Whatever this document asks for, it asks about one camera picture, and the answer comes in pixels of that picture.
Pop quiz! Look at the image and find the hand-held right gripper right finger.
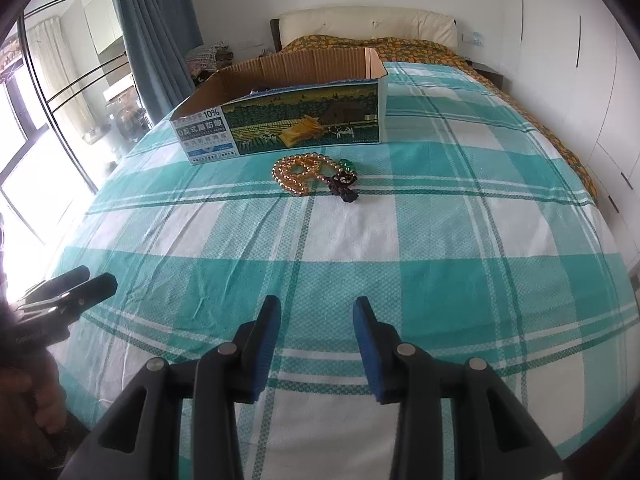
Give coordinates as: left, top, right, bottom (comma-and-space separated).
352, 296, 566, 480

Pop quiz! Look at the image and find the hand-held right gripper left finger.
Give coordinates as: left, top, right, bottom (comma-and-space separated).
65, 295, 282, 480

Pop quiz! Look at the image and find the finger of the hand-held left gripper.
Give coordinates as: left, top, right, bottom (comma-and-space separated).
17, 272, 118, 327
22, 265, 91, 306

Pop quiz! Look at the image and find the printed cardboard box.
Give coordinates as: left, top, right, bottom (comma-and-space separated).
170, 47, 389, 166

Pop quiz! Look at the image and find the person's left hand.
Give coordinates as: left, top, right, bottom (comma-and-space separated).
0, 347, 69, 441

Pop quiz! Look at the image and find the teal checked bed sheet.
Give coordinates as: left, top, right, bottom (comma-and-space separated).
50, 60, 640, 480

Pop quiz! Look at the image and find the small fan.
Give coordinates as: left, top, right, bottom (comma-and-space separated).
112, 105, 151, 144

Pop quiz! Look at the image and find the white sheer curtain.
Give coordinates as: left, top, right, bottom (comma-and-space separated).
27, 17, 96, 131

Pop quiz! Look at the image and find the black framed glass door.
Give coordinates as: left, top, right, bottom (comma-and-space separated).
0, 0, 132, 261

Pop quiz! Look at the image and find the pile of clothes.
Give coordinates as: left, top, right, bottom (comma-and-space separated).
185, 42, 236, 82

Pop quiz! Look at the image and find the blue curtain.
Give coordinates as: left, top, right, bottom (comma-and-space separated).
105, 0, 203, 126

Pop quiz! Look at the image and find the dark wooden nightstand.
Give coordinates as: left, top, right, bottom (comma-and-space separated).
470, 62, 504, 92

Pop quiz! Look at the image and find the cream padded headboard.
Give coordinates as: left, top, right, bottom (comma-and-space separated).
270, 7, 459, 53

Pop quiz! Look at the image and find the white wardrobe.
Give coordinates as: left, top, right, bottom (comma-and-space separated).
500, 0, 640, 271

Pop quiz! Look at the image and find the dark cord with green bead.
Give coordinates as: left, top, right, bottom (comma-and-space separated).
320, 158, 361, 205

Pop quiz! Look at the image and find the gold bead necklace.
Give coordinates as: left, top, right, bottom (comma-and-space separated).
271, 154, 332, 198

